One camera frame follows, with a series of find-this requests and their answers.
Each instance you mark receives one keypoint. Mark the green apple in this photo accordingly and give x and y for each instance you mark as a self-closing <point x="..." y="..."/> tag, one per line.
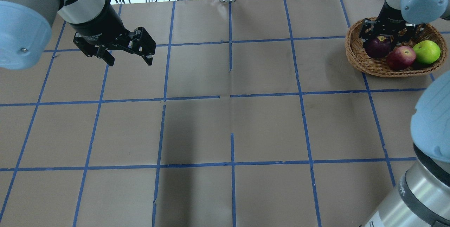
<point x="427" y="52"/>

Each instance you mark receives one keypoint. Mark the red streaked apple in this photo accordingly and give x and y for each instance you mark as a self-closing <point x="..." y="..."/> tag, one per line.
<point x="401" y="58"/>

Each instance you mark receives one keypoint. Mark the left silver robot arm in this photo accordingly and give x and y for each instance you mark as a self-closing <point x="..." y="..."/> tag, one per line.
<point x="26" y="29"/>

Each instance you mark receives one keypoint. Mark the dark red apple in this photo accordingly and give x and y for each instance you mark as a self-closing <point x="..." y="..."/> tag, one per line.
<point x="378" y="47"/>

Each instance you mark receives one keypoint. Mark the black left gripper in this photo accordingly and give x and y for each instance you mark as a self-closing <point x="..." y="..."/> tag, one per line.
<point x="103" y="24"/>

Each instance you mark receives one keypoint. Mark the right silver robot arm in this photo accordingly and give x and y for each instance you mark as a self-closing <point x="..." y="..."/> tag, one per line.
<point x="421" y="196"/>

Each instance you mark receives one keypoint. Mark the woven wicker basket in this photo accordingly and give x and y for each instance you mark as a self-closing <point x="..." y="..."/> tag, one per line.
<point x="359" y="59"/>

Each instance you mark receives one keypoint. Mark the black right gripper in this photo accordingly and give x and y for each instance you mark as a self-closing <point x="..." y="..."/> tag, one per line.
<point x="392" y="14"/>

